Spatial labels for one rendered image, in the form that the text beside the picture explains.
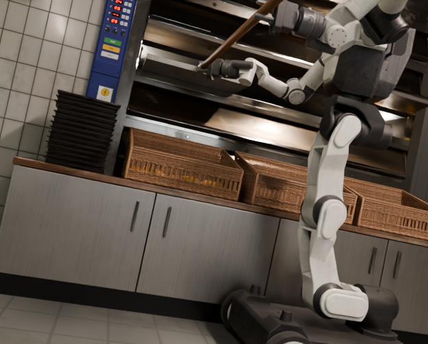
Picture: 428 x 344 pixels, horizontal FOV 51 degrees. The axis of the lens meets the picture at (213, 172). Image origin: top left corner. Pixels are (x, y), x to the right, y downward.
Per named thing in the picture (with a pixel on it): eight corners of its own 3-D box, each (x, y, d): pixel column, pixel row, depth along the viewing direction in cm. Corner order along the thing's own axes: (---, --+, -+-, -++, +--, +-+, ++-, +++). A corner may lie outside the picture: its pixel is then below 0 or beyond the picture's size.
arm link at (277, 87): (260, 82, 224) (291, 99, 231) (262, 92, 217) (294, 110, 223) (273, 65, 219) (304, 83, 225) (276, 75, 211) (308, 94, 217)
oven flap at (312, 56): (146, 21, 252) (153, -6, 259) (418, 100, 294) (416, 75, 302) (148, 16, 247) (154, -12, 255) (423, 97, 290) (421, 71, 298)
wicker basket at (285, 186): (223, 196, 263) (233, 150, 264) (310, 214, 277) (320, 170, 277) (250, 204, 216) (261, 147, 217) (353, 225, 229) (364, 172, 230)
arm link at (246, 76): (237, 67, 224) (259, 69, 219) (231, 85, 220) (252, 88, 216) (231, 52, 214) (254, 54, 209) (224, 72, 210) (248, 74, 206)
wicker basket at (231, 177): (118, 175, 251) (129, 126, 252) (215, 194, 264) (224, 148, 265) (122, 178, 204) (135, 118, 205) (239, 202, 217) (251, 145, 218)
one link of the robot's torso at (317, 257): (327, 305, 197) (327, 195, 196) (351, 321, 177) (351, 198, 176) (294, 308, 193) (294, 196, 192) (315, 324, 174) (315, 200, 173)
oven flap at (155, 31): (147, 22, 238) (143, 39, 257) (432, 105, 281) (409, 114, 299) (148, 18, 238) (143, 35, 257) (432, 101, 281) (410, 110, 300)
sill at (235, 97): (133, 76, 257) (135, 69, 257) (403, 147, 300) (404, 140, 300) (134, 74, 251) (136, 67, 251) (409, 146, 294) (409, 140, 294)
